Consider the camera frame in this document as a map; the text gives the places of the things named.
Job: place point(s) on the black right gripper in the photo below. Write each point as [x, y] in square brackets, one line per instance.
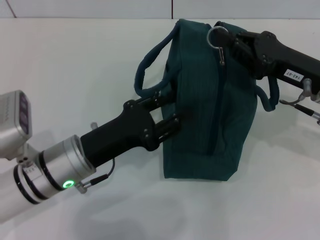
[282, 57]

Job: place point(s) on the dark teal insulated bag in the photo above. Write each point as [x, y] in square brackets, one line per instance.
[207, 112]

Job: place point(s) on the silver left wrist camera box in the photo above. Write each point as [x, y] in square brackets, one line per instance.
[15, 125]

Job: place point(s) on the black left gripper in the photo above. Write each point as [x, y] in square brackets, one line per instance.
[120, 135]

